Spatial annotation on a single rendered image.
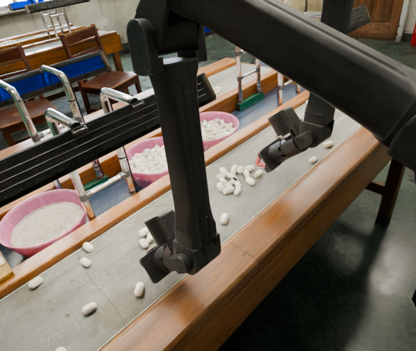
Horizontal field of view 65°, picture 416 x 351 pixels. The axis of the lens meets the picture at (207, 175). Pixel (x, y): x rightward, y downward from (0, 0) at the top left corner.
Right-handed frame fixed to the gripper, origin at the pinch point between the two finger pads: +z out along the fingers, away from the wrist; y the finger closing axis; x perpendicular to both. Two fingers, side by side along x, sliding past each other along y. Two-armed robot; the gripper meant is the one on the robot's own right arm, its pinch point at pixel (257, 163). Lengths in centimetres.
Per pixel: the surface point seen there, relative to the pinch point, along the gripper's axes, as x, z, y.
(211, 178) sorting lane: -3.6, 15.1, 8.2
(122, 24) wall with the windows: -294, 401, -257
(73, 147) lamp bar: -27, -11, 49
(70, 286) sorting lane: -2, 12, 62
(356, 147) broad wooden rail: 14.9, -9.5, -33.3
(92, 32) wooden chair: -169, 191, -81
